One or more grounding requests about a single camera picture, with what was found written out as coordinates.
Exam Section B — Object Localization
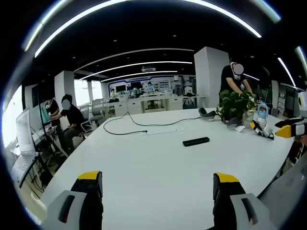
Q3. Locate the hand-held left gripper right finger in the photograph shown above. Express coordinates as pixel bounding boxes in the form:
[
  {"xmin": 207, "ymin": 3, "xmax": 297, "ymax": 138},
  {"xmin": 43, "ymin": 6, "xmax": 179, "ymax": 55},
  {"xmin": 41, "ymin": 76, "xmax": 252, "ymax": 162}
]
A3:
[{"xmin": 213, "ymin": 172, "xmax": 276, "ymax": 230}]

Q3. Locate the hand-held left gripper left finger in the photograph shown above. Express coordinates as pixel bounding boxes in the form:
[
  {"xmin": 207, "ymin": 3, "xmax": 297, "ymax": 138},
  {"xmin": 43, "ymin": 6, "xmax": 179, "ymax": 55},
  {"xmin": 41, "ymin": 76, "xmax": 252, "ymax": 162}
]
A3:
[{"xmin": 40, "ymin": 170, "xmax": 104, "ymax": 230}]

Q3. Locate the black remote control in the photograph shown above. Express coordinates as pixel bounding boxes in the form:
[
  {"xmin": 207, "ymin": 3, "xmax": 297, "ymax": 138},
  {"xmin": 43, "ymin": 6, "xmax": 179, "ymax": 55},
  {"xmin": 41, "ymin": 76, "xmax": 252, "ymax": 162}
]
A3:
[{"xmin": 182, "ymin": 137, "xmax": 210, "ymax": 147}]

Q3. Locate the spare hand-held gripper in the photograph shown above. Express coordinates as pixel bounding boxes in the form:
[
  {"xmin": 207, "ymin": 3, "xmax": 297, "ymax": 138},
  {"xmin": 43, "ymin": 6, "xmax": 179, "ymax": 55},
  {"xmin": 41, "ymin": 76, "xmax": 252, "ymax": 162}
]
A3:
[{"xmin": 249, "ymin": 119, "xmax": 275, "ymax": 140}]

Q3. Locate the blue white bottle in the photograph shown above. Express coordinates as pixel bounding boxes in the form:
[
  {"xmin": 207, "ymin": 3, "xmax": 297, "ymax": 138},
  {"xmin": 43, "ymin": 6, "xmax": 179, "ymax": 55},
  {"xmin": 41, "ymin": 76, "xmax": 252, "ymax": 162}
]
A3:
[{"xmin": 254, "ymin": 103, "xmax": 271, "ymax": 125}]

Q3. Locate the glass jar vase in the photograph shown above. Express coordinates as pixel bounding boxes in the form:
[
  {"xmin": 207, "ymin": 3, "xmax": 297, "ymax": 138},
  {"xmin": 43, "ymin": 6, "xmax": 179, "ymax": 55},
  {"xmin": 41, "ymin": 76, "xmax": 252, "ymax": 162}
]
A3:
[{"xmin": 242, "ymin": 109, "xmax": 255, "ymax": 127}]

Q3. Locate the grey mesh chair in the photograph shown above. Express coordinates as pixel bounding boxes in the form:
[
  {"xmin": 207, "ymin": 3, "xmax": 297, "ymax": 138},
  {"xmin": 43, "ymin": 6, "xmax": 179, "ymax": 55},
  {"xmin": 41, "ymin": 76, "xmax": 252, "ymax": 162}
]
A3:
[{"xmin": 258, "ymin": 150, "xmax": 307, "ymax": 230}]

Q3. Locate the green potted plant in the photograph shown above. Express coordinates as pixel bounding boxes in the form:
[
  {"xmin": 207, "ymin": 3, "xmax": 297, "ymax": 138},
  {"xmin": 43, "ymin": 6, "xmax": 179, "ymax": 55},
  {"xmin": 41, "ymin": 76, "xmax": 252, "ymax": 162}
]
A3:
[{"xmin": 216, "ymin": 90, "xmax": 258, "ymax": 123}]

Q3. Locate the grey office chair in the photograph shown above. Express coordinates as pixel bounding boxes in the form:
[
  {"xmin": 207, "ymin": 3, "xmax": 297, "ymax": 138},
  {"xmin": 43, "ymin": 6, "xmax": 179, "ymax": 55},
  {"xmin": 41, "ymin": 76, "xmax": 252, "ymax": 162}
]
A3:
[
  {"xmin": 79, "ymin": 104, "xmax": 95, "ymax": 139},
  {"xmin": 90, "ymin": 99, "xmax": 106, "ymax": 125}
]

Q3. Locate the white computer monitor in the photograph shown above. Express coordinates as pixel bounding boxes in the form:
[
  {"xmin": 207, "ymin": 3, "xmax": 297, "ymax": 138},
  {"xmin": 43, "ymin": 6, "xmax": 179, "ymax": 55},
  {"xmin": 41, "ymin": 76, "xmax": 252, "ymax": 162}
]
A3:
[{"xmin": 15, "ymin": 107, "xmax": 36, "ymax": 155}]

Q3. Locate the long white counter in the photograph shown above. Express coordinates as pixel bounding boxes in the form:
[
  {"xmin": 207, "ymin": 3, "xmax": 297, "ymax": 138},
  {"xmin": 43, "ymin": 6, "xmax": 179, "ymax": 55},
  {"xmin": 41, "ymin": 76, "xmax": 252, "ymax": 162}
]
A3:
[{"xmin": 105, "ymin": 92, "xmax": 207, "ymax": 115}]

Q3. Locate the small black screen on stand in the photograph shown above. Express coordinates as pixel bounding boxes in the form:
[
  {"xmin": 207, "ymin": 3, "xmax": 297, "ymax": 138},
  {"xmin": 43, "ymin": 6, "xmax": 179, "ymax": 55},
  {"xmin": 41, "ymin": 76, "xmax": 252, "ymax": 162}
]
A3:
[{"xmin": 31, "ymin": 81, "xmax": 56, "ymax": 107}]

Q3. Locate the black cable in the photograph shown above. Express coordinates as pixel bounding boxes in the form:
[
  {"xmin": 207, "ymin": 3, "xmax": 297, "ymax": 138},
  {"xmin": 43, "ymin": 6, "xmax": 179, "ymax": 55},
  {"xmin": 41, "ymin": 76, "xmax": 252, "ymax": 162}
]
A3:
[{"xmin": 103, "ymin": 111, "xmax": 201, "ymax": 136}]

